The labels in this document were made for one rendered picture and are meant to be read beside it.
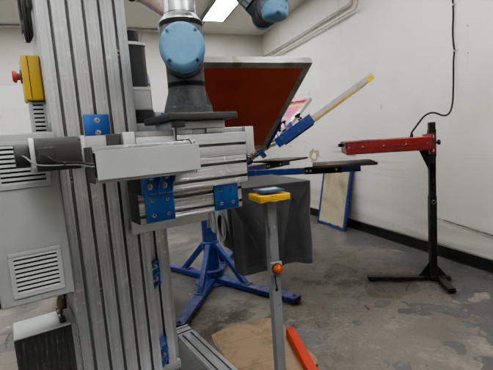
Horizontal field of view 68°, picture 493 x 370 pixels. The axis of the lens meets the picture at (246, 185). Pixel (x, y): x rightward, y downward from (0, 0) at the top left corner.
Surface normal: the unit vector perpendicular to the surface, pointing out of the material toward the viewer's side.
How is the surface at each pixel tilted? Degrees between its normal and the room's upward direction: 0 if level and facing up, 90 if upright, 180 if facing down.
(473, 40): 90
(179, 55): 98
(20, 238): 90
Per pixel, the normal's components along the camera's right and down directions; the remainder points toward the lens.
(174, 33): 0.14, 0.24
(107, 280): 0.55, 0.06
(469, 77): -0.94, 0.11
